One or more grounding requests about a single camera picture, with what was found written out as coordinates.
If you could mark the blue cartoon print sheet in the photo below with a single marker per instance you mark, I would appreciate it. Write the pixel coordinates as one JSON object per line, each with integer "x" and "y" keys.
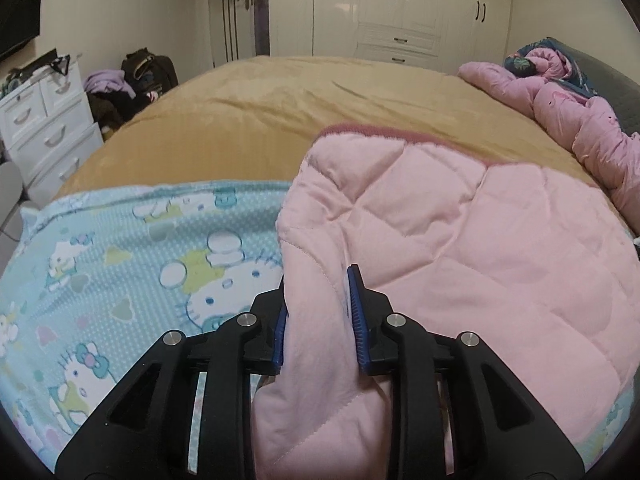
{"x": 125, "y": 260}

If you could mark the tan bedspread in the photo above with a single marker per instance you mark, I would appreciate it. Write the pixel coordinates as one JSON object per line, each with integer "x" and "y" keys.
{"x": 250, "y": 110}

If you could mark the black backpack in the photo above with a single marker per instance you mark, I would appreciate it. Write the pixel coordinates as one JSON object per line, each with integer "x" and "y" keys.
{"x": 155, "y": 67}

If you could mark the pink quilted jacket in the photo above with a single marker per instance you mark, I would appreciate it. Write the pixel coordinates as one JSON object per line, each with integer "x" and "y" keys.
{"x": 450, "y": 260}

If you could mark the purple garment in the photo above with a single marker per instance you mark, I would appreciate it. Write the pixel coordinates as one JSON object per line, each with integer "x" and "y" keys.
{"x": 107, "y": 80}

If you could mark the white wardrobe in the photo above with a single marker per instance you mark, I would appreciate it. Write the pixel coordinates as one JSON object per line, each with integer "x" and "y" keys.
{"x": 380, "y": 0}

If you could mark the dark clothes pile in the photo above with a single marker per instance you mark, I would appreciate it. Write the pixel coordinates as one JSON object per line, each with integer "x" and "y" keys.
{"x": 107, "y": 110}

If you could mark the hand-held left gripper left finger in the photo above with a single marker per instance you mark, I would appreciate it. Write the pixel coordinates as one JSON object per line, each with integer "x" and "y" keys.
{"x": 281, "y": 332}

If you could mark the black television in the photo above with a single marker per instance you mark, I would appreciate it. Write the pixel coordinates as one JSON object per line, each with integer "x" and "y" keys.
{"x": 17, "y": 20}

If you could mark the white door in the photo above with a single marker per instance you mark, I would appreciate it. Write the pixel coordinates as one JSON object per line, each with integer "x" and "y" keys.
{"x": 245, "y": 35}

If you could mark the pink comforter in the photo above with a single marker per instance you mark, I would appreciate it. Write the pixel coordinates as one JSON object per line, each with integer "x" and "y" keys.
{"x": 600, "y": 135}

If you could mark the grey headboard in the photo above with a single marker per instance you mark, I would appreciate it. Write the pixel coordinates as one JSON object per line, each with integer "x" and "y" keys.
{"x": 620, "y": 95}

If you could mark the white dresser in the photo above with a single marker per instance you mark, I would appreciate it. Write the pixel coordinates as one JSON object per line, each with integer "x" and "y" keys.
{"x": 50, "y": 135}

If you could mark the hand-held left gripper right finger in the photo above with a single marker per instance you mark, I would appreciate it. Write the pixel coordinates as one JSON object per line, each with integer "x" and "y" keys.
{"x": 356, "y": 310}

